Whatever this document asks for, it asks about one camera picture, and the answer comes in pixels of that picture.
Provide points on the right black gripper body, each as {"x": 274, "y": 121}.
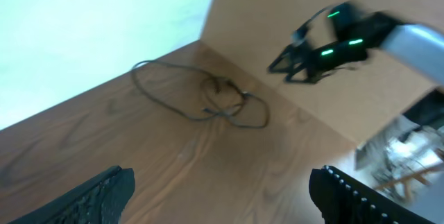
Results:
{"x": 330, "y": 57}

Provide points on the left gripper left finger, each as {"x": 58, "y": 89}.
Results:
{"x": 100, "y": 200}

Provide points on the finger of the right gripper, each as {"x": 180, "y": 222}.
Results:
{"x": 285, "y": 61}
{"x": 302, "y": 73}

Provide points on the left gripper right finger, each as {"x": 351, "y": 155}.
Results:
{"x": 342, "y": 199}

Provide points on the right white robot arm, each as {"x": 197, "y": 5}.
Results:
{"x": 356, "y": 32}

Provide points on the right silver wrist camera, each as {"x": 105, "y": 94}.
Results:
{"x": 299, "y": 35}

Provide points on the cardboard wall panel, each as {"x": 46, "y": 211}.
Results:
{"x": 357, "y": 103}

